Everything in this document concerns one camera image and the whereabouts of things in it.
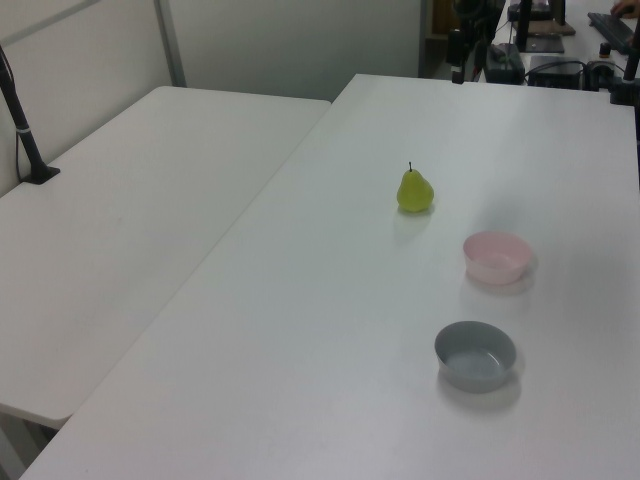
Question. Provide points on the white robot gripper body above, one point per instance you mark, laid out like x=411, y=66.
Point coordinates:
x=455, y=46

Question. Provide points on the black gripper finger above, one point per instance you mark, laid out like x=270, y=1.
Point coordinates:
x=461, y=75
x=455, y=75

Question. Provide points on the green pear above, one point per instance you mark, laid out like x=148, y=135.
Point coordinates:
x=414, y=192

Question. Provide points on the pink plastic bowl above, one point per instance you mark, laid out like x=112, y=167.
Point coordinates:
x=495, y=262

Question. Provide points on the grey plastic bowl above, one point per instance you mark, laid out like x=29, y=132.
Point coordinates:
x=472, y=362

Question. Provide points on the bystander hand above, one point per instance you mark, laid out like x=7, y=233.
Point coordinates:
x=627, y=7

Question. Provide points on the black equipment box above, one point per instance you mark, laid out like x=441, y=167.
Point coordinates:
x=505, y=67

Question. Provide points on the black monitor stand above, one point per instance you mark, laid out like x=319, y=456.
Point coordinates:
x=542, y=42

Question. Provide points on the black electronic device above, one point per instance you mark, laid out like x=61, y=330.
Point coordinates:
x=555, y=72

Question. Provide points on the black keyboard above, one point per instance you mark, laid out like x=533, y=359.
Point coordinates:
x=611, y=30

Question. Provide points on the white side table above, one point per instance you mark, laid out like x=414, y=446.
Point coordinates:
x=125, y=210

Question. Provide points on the black clamp mount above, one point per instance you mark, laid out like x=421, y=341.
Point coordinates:
x=625, y=85

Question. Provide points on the grey metal partition post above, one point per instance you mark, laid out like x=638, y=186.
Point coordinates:
x=171, y=45

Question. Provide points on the black camera stand pole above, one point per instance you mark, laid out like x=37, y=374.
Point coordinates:
x=22, y=130

